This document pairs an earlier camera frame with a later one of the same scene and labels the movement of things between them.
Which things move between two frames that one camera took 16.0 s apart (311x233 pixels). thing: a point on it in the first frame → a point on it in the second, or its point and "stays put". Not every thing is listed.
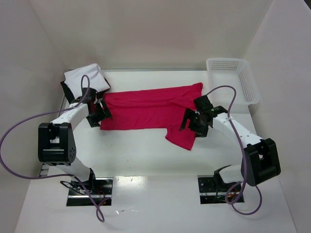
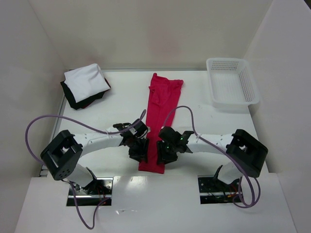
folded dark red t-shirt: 108,84 stays put
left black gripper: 101,115 → 140,154
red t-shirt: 156,108 → 163,98
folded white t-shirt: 97,80 stays put
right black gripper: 192,120 → 165,155
